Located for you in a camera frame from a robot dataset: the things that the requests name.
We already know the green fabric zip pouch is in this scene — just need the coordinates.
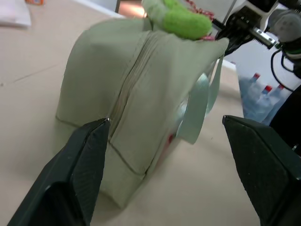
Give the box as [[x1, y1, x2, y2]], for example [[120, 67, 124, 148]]
[[55, 16, 230, 209]]

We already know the plastic-wrapped water bottle pack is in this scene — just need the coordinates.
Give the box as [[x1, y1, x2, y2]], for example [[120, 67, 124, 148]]
[[235, 63, 291, 126]]

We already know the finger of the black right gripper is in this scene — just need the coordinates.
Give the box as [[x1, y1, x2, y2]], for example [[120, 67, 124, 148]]
[[223, 37, 246, 57], [215, 30, 236, 42]]

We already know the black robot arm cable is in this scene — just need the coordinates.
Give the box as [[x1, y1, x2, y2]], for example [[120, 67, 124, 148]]
[[270, 46, 301, 93]]

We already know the white paper sheet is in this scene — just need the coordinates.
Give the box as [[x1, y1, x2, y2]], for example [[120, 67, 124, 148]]
[[0, 0, 32, 29]]

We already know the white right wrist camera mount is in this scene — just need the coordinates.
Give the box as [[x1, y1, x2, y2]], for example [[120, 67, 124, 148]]
[[231, 0, 279, 32]]

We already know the red-capped water bottle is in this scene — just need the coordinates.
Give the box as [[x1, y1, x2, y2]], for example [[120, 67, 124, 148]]
[[249, 73, 261, 88], [257, 85, 273, 111], [272, 84, 286, 104]]

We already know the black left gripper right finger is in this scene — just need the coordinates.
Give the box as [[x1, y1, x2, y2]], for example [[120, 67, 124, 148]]
[[222, 114, 301, 226]]

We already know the green plush keychain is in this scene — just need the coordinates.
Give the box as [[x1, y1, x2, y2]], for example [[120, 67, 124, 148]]
[[142, 0, 216, 42]]

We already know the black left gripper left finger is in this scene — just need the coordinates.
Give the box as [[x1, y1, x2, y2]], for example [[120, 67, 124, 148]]
[[7, 118, 111, 226]]

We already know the black robot body part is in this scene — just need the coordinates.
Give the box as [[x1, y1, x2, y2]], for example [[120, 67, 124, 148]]
[[269, 89, 301, 156]]

